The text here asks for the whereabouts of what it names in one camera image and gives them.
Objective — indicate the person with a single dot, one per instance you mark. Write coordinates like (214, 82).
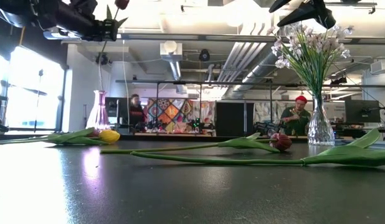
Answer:
(137, 115)
(296, 119)

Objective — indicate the silver ventilation duct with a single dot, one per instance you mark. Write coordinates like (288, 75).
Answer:
(251, 74)

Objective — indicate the grey overhead rig beam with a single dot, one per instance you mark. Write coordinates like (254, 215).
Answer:
(195, 38)

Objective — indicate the yellow artificial tulip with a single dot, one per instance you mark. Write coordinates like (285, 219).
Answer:
(351, 157)
(109, 136)

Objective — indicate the white ventilation duct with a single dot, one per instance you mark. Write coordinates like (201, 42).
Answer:
(170, 51)

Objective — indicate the black computer monitor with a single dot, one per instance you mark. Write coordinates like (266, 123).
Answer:
(116, 109)
(362, 110)

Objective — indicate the black partition panel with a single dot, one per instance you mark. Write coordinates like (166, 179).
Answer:
(234, 119)

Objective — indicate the colourful patterned cloth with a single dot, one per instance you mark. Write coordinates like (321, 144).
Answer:
(170, 112)

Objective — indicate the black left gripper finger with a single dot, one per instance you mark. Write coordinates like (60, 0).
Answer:
(110, 31)

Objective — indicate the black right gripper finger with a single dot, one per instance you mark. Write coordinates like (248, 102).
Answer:
(301, 14)
(281, 4)

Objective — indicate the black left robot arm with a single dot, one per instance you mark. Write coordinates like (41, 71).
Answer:
(55, 12)

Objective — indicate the clear cut-glass vase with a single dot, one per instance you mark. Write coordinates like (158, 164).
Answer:
(320, 130)

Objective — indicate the black light stand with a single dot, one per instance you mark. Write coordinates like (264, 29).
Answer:
(40, 73)

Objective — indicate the pink glass vase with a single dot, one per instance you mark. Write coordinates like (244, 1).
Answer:
(98, 118)

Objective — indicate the black background robot arm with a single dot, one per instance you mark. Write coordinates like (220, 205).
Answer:
(198, 125)

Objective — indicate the white artificial flower spray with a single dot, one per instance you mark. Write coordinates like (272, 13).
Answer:
(279, 63)
(345, 53)
(315, 40)

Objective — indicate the black round ceiling speaker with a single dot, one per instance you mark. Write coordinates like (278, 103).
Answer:
(204, 55)

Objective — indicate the white ceiling unit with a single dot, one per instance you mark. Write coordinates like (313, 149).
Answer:
(381, 67)

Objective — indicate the black background frame rail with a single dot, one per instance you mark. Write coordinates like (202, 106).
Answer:
(211, 82)

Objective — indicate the red artificial tulip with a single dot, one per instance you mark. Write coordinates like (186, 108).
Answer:
(281, 142)
(121, 3)

